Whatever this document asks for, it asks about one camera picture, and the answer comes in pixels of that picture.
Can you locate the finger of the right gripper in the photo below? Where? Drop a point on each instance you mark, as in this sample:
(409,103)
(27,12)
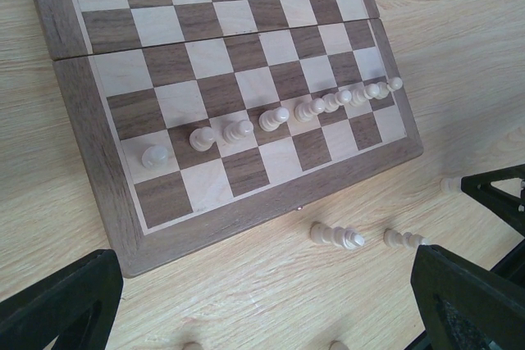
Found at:
(506,206)

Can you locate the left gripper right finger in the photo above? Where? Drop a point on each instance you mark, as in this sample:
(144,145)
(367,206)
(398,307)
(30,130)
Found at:
(464,306)

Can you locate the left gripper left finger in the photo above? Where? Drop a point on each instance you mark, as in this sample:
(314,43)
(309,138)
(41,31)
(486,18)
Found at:
(74,308)

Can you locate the white piece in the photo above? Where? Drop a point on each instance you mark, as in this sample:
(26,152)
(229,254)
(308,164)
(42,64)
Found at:
(192,346)
(338,345)
(390,86)
(451,185)
(155,157)
(346,238)
(202,139)
(394,239)

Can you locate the white pawn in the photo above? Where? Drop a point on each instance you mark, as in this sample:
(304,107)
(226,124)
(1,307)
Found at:
(305,111)
(335,100)
(238,130)
(272,119)
(363,93)

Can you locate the wooden chess board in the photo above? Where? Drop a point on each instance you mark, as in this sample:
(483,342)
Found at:
(138,73)

